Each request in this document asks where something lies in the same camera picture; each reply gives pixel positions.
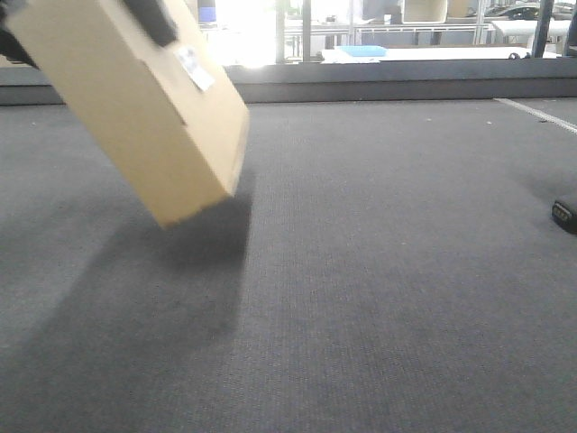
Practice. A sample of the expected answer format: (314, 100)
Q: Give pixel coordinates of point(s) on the white plastic bin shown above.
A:
(424, 11)

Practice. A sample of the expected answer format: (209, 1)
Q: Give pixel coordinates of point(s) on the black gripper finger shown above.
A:
(154, 18)

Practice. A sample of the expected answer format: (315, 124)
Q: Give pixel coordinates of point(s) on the long metal workbench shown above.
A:
(354, 34)

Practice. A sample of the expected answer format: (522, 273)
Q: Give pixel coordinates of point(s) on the brown cardboard package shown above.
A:
(169, 118)

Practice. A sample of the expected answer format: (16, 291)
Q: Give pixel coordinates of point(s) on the metal belt seam strip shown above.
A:
(539, 114)

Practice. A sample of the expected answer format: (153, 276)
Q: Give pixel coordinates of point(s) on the blue plastic tray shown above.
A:
(363, 51)

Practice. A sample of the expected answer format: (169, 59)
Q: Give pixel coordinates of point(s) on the white low table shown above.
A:
(483, 52)

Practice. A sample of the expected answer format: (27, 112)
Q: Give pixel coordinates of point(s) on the orange black barcode scanner gun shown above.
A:
(564, 212)

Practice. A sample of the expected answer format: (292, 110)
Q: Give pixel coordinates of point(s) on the black conveyor side rail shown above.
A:
(390, 80)

